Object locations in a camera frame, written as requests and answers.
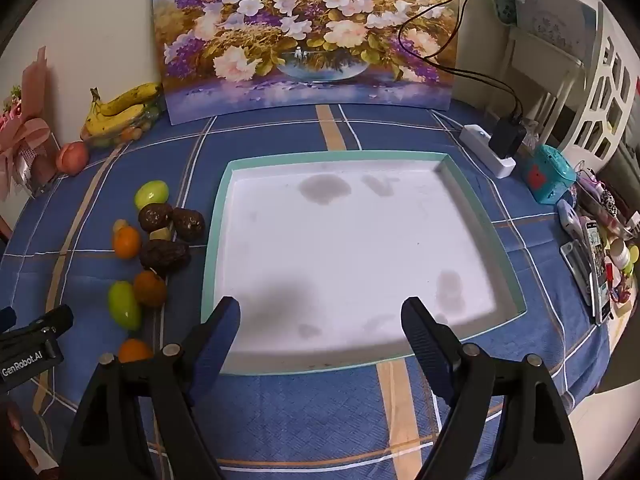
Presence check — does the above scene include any small white bottle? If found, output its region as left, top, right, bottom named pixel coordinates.
left=611, top=238, right=633, bottom=276

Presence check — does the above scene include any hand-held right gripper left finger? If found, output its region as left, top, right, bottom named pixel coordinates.
left=60, top=296, right=242, bottom=480

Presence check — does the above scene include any white power cord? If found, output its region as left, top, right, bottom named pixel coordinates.
left=430, top=111, right=463, bottom=134

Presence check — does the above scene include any leopard print pouch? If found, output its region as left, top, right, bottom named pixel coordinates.
left=597, top=187, right=626, bottom=221

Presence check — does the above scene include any brown wrinkled date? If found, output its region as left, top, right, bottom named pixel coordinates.
left=138, top=240, right=192, bottom=276
left=138, top=203, right=174, bottom=233
left=171, top=208, right=206, bottom=242

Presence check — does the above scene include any black cable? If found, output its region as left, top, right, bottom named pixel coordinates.
left=398, top=0, right=521, bottom=120
left=452, top=0, right=526, bottom=121

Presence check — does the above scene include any pink wrapped bouquet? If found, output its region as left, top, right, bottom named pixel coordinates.
left=0, top=46, right=60, bottom=201

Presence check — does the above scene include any blue plaid tablecloth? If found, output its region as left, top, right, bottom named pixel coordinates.
left=0, top=100, right=613, bottom=480

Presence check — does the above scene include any white printed box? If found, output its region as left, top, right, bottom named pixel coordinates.
left=520, top=0, right=598, bottom=53

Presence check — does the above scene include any person's left hand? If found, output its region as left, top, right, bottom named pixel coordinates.
left=0, top=399, right=41, bottom=478

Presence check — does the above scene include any flower painting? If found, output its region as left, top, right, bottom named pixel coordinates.
left=151, top=0, right=461, bottom=126

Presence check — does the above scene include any yellow banana bunch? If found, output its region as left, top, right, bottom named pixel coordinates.
left=81, top=82, right=163, bottom=138

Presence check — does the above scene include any silver case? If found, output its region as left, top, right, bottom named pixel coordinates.
left=560, top=240, right=597, bottom=306

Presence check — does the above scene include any glass fruit bowl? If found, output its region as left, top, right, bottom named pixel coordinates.
left=80, top=105, right=166, bottom=149

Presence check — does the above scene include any teal box with red sticker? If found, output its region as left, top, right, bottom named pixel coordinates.
left=521, top=144, right=577, bottom=205

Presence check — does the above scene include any black charger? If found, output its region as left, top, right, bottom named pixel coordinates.
left=488, top=115, right=527, bottom=159

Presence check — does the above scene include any white power strip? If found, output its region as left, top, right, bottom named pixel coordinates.
left=459, top=124, right=517, bottom=178

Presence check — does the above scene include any white lattice chair back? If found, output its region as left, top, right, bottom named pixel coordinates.
left=557, top=2, right=640, bottom=171

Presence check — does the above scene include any white tray with teal rim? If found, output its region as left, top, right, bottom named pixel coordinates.
left=200, top=151, right=528, bottom=376

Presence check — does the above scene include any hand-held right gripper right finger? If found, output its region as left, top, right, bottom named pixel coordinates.
left=401, top=296, right=585, bottom=480

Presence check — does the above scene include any green jujube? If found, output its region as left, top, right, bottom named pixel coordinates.
left=108, top=280, right=143, bottom=331
left=134, top=180, right=170, bottom=211

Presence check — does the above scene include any red peach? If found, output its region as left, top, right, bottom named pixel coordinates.
left=56, top=141, right=90, bottom=177

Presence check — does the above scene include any orange tangerine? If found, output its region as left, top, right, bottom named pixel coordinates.
left=112, top=226, right=142, bottom=260
left=132, top=270, right=168, bottom=308
left=117, top=338, right=154, bottom=363

